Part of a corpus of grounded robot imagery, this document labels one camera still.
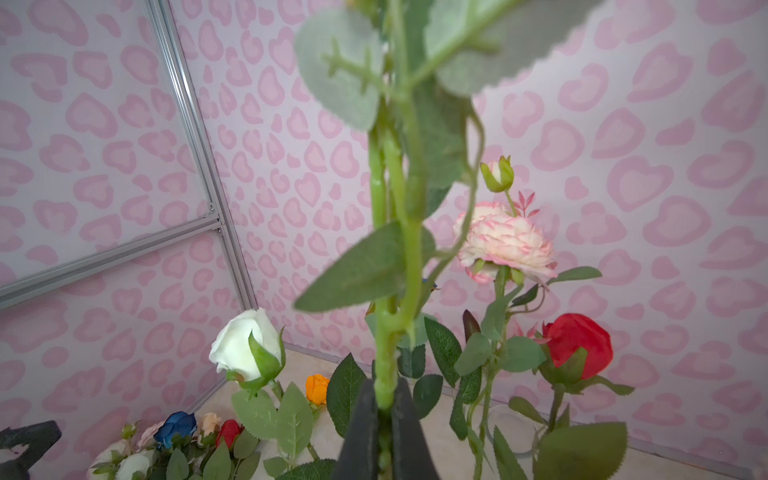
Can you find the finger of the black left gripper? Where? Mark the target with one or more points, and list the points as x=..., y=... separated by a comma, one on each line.
x=38, y=439

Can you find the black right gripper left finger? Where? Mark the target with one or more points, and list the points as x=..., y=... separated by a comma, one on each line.
x=358, y=459

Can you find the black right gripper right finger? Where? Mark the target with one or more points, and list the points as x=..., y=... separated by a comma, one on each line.
x=410, y=453

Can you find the orange rose stem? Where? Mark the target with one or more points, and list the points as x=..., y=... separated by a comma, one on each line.
x=316, y=389

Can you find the white rose stem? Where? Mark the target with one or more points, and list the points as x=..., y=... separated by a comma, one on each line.
x=251, y=352

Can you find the red rose stem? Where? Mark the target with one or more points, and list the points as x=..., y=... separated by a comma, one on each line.
x=576, y=350

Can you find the pink rose spray stem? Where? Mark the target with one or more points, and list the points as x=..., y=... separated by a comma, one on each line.
x=504, y=248

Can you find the light blue flower spray stem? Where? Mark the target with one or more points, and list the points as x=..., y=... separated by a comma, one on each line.
x=405, y=72

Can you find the clear glass vase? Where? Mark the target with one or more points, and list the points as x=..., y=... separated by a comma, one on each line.
x=521, y=433

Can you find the pale pink white flower bunch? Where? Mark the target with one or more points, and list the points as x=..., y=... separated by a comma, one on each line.
x=137, y=456

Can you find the aluminium frame profile left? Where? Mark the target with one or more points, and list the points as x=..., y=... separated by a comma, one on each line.
x=104, y=154

